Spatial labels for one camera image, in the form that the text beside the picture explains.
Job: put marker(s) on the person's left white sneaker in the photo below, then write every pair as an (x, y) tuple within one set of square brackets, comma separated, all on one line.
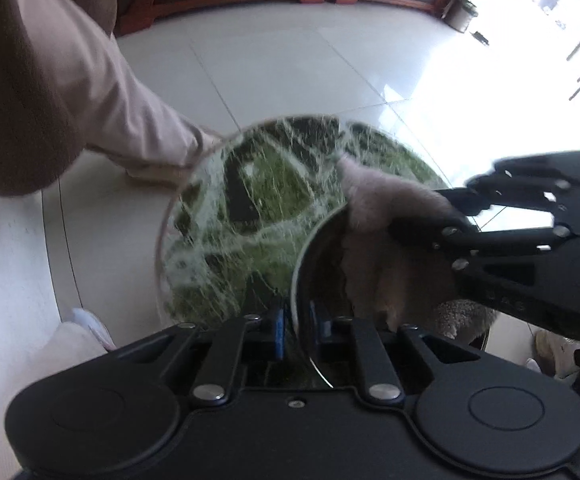
[(92, 325)]

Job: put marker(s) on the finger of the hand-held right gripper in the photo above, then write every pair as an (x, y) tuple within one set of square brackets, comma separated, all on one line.
[(519, 191), (419, 230)]

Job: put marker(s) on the pink fluffy towel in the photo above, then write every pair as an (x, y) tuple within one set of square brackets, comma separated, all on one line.
[(384, 195)]

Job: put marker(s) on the metal trash bin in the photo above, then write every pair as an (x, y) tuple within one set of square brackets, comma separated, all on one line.
[(459, 15)]

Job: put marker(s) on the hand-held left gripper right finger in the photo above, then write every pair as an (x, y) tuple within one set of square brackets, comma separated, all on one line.
[(321, 322)]

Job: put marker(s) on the small dark floor object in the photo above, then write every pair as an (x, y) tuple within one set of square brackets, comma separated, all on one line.
[(480, 38)]

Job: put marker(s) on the stainless steel bowl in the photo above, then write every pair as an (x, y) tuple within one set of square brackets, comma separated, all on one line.
[(330, 260)]

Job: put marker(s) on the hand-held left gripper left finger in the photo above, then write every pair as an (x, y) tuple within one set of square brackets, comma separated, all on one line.
[(279, 327)]

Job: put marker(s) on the round green marble table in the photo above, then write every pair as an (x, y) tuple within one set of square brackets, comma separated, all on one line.
[(250, 240)]

